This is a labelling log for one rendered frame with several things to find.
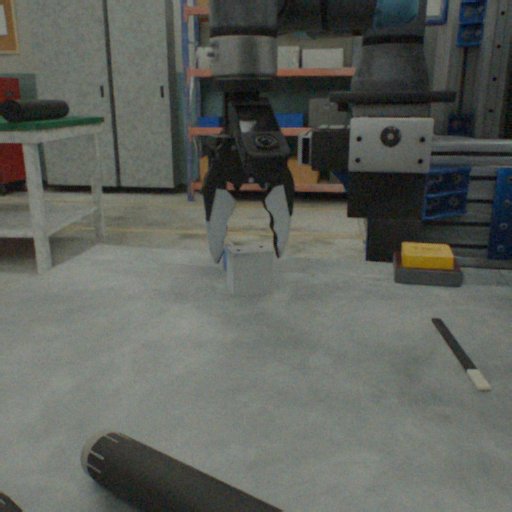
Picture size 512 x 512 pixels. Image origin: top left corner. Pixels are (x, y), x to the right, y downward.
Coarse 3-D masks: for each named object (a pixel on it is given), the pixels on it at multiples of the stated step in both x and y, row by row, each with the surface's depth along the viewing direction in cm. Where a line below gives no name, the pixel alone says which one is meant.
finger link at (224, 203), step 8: (216, 192) 60; (224, 192) 61; (216, 200) 61; (224, 200) 61; (232, 200) 61; (216, 208) 61; (224, 208) 61; (232, 208) 62; (216, 216) 61; (224, 216) 62; (208, 224) 61; (216, 224) 62; (224, 224) 62; (208, 232) 62; (216, 232) 62; (224, 232) 62; (208, 240) 62; (216, 240) 62; (216, 248) 62; (216, 256) 63
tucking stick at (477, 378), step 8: (432, 320) 56; (440, 320) 55; (440, 328) 53; (448, 328) 53; (448, 336) 51; (448, 344) 50; (456, 344) 50; (456, 352) 48; (464, 352) 48; (464, 360) 47; (464, 368) 46; (472, 368) 45; (472, 376) 44; (480, 376) 44; (480, 384) 43
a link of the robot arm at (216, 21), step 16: (208, 0) 58; (224, 0) 55; (240, 0) 55; (256, 0) 55; (272, 0) 56; (224, 16) 56; (240, 16) 55; (256, 16) 55; (272, 16) 57; (224, 32) 56; (240, 32) 56; (256, 32) 56; (272, 32) 57
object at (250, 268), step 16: (224, 256) 67; (240, 256) 61; (256, 256) 62; (272, 256) 62; (240, 272) 62; (256, 272) 62; (272, 272) 63; (240, 288) 62; (256, 288) 63; (272, 288) 64
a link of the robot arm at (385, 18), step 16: (320, 0) 62; (336, 0) 61; (352, 0) 61; (368, 0) 61; (384, 0) 60; (400, 0) 60; (416, 0) 60; (336, 16) 63; (352, 16) 62; (368, 16) 62; (384, 16) 61; (400, 16) 61; (416, 16) 62
